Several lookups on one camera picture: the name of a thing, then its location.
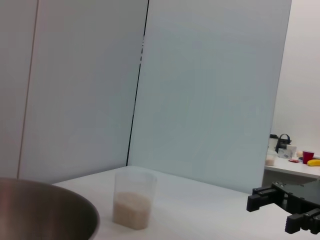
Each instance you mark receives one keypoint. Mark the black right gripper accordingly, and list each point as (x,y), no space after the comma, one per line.
(302,197)

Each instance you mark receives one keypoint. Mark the clear plastic measuring cup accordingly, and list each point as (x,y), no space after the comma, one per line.
(135,185)

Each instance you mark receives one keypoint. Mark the stainless steel mixing bowl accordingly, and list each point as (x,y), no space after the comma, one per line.
(37,212)

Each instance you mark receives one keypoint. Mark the small clear cup with grains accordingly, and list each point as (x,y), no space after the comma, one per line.
(270,160)

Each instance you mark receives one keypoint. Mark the red plastic cup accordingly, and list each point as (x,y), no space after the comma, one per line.
(308,157)

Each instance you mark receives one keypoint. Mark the white side table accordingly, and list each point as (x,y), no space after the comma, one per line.
(287,170)

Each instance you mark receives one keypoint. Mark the small red packet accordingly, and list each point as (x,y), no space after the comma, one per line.
(293,160)

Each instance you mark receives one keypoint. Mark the yellow banana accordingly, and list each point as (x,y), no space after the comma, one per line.
(313,163)

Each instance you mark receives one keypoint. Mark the beige round fruit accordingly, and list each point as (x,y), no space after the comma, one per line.
(299,154)

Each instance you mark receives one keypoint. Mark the white cardboard box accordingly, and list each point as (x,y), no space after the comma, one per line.
(287,151)

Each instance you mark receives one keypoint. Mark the black headset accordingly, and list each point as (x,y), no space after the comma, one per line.
(283,143)

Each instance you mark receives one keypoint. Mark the white jar with black lid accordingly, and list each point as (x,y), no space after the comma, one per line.
(273,142)

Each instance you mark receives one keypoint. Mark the white partition panel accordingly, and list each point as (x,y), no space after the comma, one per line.
(205,100)

